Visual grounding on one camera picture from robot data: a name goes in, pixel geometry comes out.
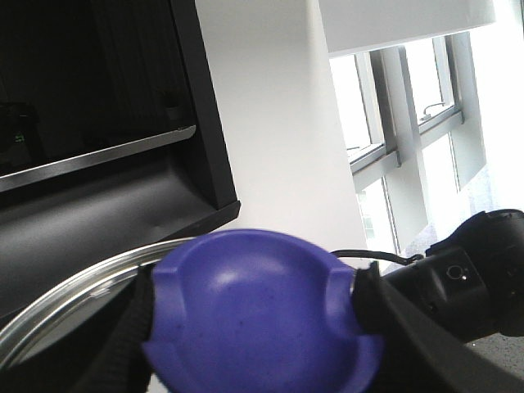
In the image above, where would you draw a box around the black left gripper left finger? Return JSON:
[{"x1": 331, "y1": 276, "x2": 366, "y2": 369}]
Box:
[{"x1": 0, "y1": 264, "x2": 156, "y2": 393}]

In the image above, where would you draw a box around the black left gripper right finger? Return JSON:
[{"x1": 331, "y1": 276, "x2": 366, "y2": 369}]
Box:
[{"x1": 352, "y1": 263, "x2": 523, "y2": 392}]

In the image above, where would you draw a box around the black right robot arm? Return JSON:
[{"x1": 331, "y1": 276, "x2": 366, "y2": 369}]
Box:
[{"x1": 352, "y1": 209, "x2": 523, "y2": 392}]

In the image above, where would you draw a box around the black cable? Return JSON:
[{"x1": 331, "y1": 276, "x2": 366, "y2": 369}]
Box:
[{"x1": 329, "y1": 248, "x2": 425, "y2": 267}]

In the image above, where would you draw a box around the window frame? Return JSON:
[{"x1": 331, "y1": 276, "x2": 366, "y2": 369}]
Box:
[{"x1": 330, "y1": 32, "x2": 486, "y2": 253}]

